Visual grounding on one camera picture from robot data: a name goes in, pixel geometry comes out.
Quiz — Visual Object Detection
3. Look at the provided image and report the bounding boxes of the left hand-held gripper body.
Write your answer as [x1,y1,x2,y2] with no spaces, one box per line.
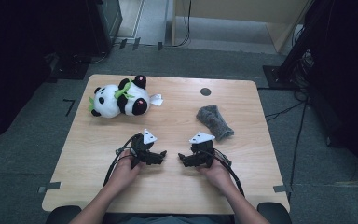
[130,128,158,169]

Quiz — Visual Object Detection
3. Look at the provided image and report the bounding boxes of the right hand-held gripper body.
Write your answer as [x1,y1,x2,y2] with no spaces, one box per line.
[188,131,216,168]

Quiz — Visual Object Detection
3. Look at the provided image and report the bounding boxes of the grey fuzzy sock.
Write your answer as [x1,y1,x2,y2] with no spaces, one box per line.
[195,105,235,142]

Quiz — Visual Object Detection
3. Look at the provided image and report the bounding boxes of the panda plush toy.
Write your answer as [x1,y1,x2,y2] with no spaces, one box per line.
[88,74,165,119]

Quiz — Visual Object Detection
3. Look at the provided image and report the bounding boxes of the person's right hand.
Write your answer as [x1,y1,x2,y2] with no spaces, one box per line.
[195,158,233,194]

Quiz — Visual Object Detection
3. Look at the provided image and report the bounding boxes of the person's left hand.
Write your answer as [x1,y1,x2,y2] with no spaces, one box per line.
[109,148,146,194]

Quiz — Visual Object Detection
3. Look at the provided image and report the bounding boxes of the person's grey clothing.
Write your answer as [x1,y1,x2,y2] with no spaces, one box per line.
[102,212,236,224]

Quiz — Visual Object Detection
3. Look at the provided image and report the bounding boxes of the grey tape strip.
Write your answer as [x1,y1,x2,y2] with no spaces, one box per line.
[272,184,294,194]
[37,181,62,194]

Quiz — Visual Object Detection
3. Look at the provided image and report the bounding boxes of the black chair armrest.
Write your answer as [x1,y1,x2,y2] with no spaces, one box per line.
[45,204,83,224]
[256,202,293,224]

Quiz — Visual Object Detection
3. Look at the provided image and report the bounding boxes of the black stand with base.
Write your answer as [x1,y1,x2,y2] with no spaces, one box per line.
[262,0,334,91]

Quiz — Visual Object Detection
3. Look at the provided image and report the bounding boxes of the black cabinet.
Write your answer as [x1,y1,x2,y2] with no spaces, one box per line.
[85,0,124,58]

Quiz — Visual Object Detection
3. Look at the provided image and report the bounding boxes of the left hand-held gripper cable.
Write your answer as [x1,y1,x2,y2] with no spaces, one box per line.
[103,133,138,188]

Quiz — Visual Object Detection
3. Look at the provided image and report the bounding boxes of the hand-held gripper cable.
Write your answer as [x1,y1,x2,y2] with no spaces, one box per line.
[213,147,246,198]
[103,133,138,188]

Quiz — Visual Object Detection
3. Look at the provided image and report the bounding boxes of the right hand-held gripper cable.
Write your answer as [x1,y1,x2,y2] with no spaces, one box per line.
[213,147,246,198]

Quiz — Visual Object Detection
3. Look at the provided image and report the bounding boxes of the black floor cable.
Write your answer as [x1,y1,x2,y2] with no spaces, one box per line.
[264,90,310,189]

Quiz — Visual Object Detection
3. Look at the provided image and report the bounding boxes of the black stand base plate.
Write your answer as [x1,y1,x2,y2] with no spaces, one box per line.
[49,53,91,82]

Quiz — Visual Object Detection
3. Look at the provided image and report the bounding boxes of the black hanging cable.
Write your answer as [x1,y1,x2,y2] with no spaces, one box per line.
[172,0,193,49]

